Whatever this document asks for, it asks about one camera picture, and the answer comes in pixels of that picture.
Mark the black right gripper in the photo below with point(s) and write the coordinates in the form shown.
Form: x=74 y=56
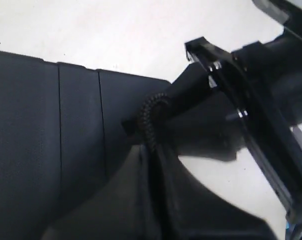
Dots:
x=264 y=83

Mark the black plastic tool case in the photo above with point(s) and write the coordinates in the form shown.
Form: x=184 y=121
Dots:
x=61 y=137

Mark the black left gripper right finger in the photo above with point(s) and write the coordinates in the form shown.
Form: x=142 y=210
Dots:
x=193 y=212

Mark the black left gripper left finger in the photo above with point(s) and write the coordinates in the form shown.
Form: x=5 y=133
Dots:
x=122 y=210

